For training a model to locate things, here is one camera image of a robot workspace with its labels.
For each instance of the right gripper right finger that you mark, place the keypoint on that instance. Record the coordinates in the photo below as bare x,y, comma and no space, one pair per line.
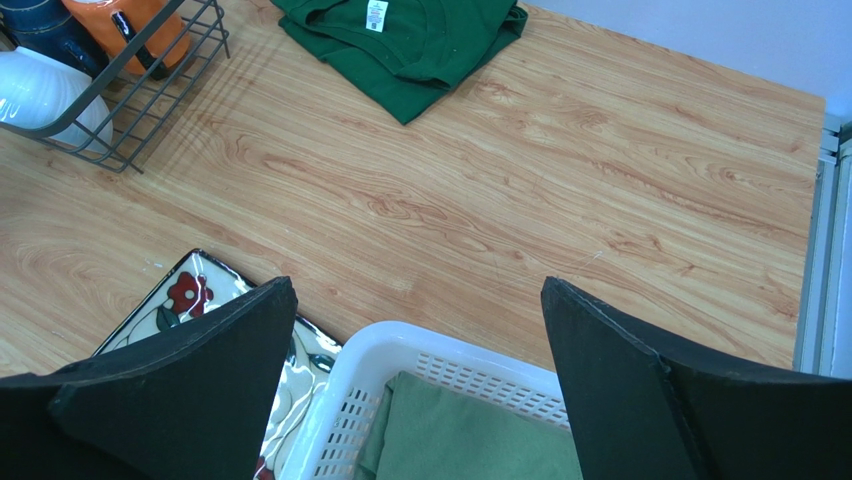
645,403

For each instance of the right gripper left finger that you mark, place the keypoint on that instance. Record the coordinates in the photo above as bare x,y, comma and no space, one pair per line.
191,402

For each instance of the square floral plate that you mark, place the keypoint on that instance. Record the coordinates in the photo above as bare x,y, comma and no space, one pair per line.
200,283

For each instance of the white laundry basket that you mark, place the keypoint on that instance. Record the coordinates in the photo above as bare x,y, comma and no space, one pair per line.
339,420

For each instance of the olive green shirt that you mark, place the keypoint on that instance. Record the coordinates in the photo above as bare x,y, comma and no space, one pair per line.
423,431

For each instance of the white ribbed bowl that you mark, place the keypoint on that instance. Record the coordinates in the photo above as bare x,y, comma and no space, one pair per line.
36,89

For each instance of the orange mug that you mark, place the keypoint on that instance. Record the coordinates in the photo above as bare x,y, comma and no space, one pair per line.
114,23

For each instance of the blue mug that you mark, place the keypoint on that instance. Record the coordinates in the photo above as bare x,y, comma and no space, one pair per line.
48,27

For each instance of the dark green folded shirt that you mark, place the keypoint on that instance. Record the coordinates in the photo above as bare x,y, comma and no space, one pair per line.
405,55

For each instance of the right aluminium frame post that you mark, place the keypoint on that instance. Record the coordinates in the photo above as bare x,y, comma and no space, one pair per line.
823,336

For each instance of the black wire dish rack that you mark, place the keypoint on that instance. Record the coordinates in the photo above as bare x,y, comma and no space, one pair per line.
139,105

